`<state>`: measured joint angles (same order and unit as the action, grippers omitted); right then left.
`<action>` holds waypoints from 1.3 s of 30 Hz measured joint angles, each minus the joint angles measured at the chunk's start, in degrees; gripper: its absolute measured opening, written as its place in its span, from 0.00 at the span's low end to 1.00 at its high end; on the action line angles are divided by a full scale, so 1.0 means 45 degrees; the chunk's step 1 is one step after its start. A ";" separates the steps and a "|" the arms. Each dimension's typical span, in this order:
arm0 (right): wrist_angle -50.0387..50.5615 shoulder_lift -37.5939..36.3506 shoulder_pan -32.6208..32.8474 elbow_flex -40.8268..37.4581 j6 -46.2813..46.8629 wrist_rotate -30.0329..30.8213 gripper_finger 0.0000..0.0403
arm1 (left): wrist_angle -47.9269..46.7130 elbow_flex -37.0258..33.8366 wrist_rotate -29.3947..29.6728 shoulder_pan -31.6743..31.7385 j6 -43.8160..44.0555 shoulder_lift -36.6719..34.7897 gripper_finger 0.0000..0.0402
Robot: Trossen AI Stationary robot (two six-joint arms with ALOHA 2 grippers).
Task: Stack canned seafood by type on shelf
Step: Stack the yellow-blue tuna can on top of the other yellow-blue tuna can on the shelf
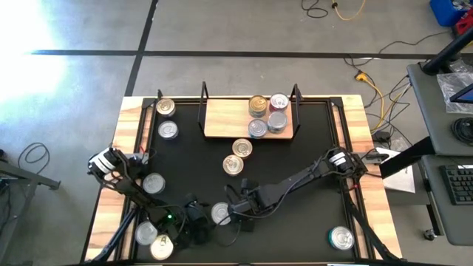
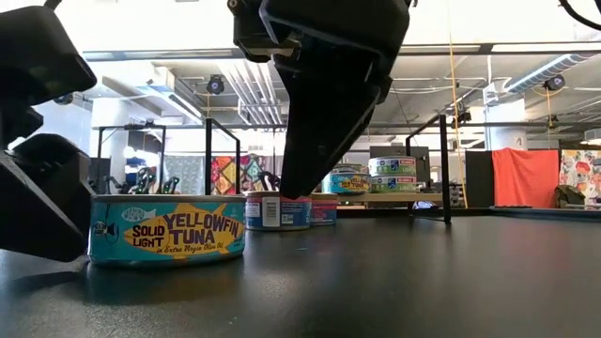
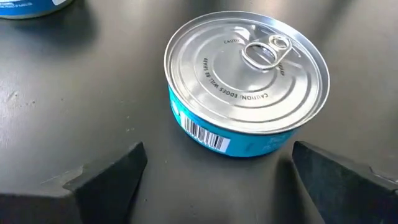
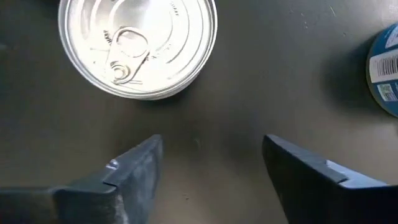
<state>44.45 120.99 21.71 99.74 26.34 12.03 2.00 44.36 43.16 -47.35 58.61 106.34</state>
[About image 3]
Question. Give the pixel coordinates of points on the silver tin can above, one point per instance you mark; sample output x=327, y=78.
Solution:
x=245, y=77

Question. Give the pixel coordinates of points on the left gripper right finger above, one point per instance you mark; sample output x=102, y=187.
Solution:
x=351, y=193

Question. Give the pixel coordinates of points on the pale gold tin can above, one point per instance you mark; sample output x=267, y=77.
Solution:
x=28, y=7

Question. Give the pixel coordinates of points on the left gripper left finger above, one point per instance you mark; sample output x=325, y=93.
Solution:
x=102, y=193

